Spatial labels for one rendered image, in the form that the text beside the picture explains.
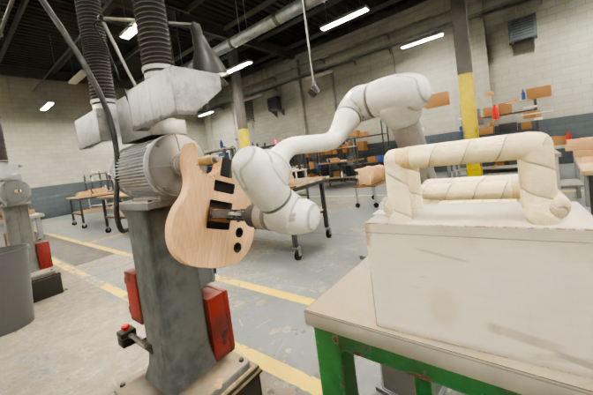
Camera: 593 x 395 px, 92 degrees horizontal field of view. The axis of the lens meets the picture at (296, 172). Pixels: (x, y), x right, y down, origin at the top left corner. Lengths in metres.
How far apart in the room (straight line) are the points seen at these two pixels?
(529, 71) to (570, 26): 1.41
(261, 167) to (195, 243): 0.44
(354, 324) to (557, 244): 0.31
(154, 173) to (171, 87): 0.37
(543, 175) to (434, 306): 0.22
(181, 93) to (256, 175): 0.37
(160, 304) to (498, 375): 1.20
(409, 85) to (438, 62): 11.08
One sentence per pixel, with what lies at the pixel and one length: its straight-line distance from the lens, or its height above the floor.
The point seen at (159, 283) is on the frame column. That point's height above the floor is 0.78.
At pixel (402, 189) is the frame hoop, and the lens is 0.46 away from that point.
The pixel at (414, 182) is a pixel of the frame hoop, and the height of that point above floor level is 1.15.
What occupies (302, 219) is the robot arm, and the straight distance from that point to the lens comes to 0.75.
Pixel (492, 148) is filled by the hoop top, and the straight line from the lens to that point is 0.43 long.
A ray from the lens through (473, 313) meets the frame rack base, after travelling 0.48.
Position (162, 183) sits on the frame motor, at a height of 1.19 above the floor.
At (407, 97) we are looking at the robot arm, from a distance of 1.03.
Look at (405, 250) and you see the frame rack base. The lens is 0.46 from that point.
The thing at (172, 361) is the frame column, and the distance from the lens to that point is 1.53.
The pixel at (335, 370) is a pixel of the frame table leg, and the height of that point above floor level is 0.82.
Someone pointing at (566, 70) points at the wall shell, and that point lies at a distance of 11.77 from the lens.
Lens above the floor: 1.22
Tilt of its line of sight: 3 degrees down
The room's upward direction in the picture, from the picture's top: 7 degrees counter-clockwise
